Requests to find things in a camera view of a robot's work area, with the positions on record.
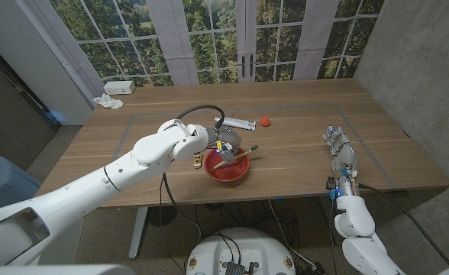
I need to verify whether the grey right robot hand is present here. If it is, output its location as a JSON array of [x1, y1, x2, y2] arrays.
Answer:
[[322, 125, 359, 181]]

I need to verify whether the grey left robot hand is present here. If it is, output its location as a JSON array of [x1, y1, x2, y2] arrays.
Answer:
[[205, 124, 244, 163]]

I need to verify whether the white toothpaste tube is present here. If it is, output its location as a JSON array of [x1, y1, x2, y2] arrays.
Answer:
[[224, 116, 257, 132]]

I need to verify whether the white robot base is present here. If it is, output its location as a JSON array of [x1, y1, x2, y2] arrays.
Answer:
[[185, 227, 296, 275]]

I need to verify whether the red bowl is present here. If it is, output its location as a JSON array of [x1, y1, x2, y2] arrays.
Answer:
[[203, 147, 250, 183]]

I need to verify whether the black round floor fan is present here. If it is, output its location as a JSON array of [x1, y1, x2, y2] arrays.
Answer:
[[147, 205, 179, 228]]

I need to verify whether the printed window backdrop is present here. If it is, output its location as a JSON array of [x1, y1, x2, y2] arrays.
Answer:
[[48, 0, 386, 87]]

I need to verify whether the white power strip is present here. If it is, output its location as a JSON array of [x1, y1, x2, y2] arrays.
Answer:
[[103, 79, 137, 95]]

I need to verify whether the crumpled white tissue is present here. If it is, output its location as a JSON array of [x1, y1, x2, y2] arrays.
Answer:
[[92, 92, 124, 109]]

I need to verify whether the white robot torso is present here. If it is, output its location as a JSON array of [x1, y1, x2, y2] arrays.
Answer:
[[0, 263, 449, 275]]

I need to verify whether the blue grey bin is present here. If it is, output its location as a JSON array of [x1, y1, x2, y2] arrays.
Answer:
[[0, 153, 42, 215]]

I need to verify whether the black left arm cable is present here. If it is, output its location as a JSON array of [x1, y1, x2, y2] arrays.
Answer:
[[159, 104, 226, 245]]

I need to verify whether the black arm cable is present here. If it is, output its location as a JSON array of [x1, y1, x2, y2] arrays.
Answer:
[[159, 104, 226, 245], [357, 182, 449, 267]]

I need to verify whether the black floor cable tangle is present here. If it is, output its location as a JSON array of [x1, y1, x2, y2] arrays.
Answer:
[[193, 201, 299, 240]]

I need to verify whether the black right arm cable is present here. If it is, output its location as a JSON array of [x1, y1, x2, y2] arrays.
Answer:
[[357, 182, 449, 267]]

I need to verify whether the white floor cable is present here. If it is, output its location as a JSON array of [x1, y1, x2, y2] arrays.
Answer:
[[268, 199, 310, 269]]

